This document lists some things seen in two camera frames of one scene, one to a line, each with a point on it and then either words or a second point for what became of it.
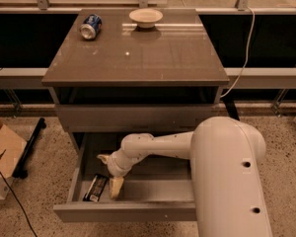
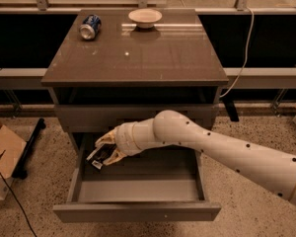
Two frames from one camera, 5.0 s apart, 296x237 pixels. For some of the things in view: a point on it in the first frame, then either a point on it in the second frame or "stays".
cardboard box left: x=6 y=149 stays
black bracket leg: x=231 y=108 stays
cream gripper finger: x=104 y=158 to x=109 y=138
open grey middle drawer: x=158 y=190 stays
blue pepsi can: x=91 y=26 stays
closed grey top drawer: x=131 y=118 stays
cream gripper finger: x=115 y=185 to x=115 y=157
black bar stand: x=20 y=170 stays
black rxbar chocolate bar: x=96 y=188 to x=98 y=157
